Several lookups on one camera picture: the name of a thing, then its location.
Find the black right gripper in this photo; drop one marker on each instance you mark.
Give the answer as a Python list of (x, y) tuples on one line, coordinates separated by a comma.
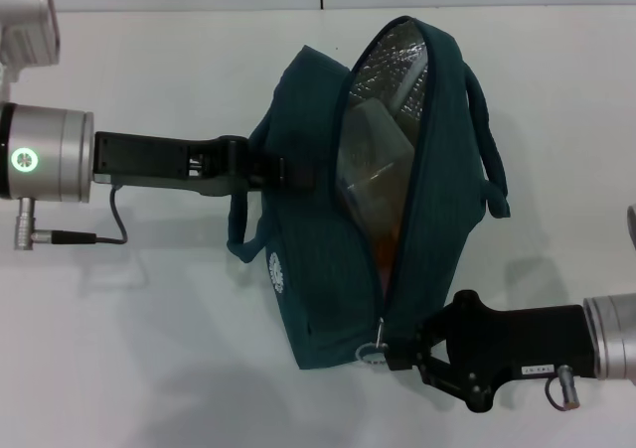
[(522, 339)]

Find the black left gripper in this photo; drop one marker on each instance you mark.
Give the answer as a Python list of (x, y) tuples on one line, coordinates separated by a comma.
[(149, 162)]

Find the clear food container blue seal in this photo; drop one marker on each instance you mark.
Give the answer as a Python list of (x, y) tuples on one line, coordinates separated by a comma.
[(372, 145)]

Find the yellow banana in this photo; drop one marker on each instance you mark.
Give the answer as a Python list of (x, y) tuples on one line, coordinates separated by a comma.
[(390, 249)]

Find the dark teal insulated lunch bag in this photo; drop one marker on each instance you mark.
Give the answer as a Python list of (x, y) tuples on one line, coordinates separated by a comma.
[(318, 294)]

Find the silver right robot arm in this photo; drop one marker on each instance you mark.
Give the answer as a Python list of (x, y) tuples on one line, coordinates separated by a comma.
[(616, 334)]

